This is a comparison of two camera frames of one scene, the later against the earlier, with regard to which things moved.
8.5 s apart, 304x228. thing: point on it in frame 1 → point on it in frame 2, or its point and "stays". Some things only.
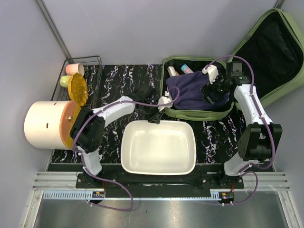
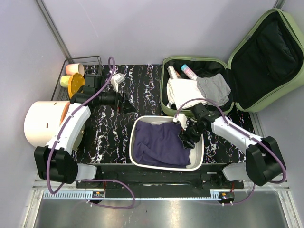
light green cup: x=64 y=80 stays
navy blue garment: x=190 y=86 → x=160 y=144
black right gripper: x=207 y=89 → x=185 y=136
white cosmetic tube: x=172 y=71 stays
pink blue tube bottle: x=185 y=69 stays
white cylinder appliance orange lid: x=48 y=124 stays
